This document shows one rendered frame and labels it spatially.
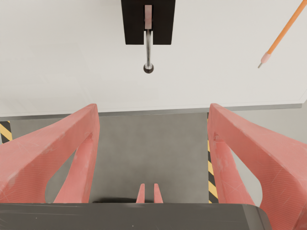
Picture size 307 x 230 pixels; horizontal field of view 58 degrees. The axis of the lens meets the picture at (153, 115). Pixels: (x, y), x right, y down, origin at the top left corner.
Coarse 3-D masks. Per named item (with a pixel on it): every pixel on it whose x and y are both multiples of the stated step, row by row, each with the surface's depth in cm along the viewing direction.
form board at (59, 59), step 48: (0, 0) 32; (48, 0) 32; (96, 0) 32; (192, 0) 32; (240, 0) 32; (288, 0) 32; (0, 48) 38; (48, 48) 38; (96, 48) 38; (144, 48) 38; (192, 48) 39; (240, 48) 39; (288, 48) 39; (0, 96) 49; (48, 96) 49; (96, 96) 49; (144, 96) 49; (192, 96) 49; (240, 96) 49; (288, 96) 49
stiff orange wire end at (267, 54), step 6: (306, 0) 20; (300, 6) 20; (294, 12) 21; (300, 12) 20; (294, 18) 21; (288, 24) 21; (282, 30) 22; (282, 36) 22; (276, 42) 23; (270, 48) 24; (264, 54) 25; (270, 54) 24; (264, 60) 25; (258, 66) 26
